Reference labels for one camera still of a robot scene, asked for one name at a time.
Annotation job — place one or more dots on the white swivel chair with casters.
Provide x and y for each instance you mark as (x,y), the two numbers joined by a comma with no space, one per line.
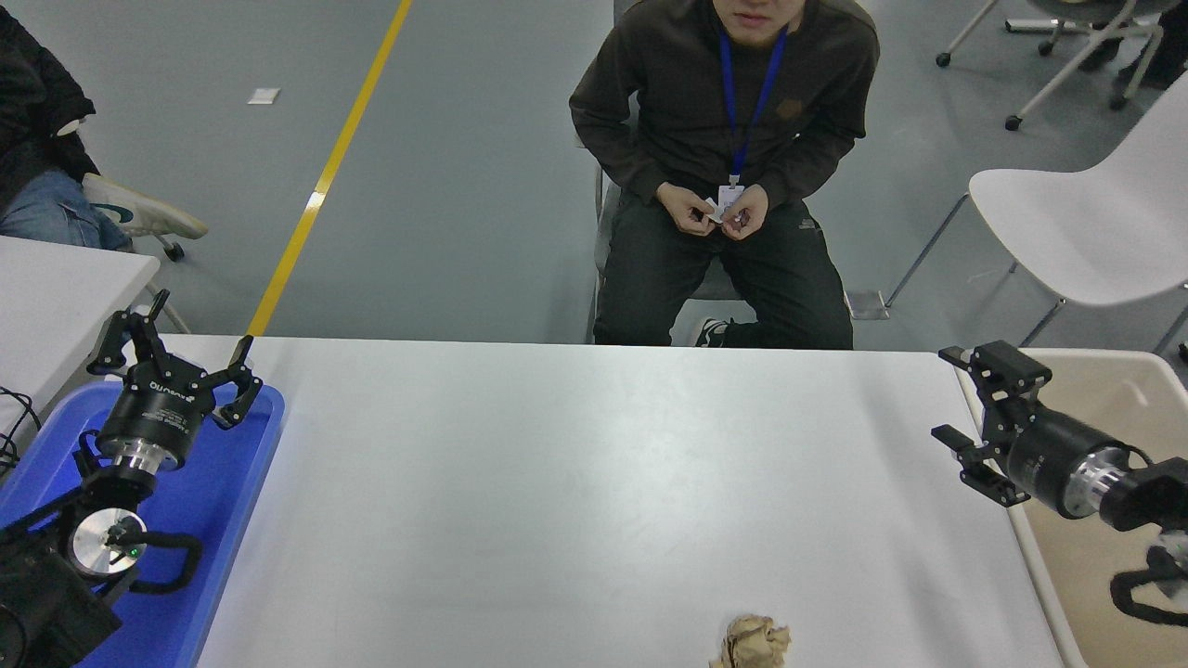
(174,251)

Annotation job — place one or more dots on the person in black trousers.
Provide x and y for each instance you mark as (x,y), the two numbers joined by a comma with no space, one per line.
(1169,37)

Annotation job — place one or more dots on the small white paper slip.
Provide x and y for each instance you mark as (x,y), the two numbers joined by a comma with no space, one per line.
(711,211)

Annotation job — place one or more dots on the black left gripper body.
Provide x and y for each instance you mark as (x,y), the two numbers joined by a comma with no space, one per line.
(153,413)

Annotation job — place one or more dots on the person's left hand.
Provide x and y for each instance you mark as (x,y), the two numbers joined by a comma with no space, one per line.
(752,213)

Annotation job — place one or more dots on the blue plastic tray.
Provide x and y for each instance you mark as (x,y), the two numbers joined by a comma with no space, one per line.
(213,520)

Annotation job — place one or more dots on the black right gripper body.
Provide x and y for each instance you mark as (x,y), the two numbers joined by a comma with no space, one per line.
(1049,455)

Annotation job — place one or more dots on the crumpled tan paper ball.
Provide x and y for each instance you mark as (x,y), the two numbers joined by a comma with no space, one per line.
(752,645)

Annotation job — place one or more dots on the person's right hand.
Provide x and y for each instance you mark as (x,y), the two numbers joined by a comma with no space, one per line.
(685,209)

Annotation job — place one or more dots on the white side table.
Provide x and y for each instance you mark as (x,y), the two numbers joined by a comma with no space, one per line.
(56,306)

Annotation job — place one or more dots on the large pale bin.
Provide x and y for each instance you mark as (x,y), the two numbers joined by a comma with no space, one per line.
(1104,390)

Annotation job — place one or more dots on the white shell chair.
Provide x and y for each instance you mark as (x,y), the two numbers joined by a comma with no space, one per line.
(1095,213)

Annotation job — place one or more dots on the white-legged office chair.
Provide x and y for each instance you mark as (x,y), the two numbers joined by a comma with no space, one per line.
(1086,7)

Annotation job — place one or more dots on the clear floor plate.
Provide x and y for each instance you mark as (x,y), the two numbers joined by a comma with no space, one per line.
(868,304)

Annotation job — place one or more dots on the white paper scrap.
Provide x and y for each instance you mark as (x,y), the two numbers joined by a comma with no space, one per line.
(264,95)

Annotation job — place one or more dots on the yellow floor tape line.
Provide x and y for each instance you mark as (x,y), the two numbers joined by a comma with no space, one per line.
(325,181)

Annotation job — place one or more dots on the person in blue jeans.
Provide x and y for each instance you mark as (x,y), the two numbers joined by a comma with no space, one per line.
(37,83)

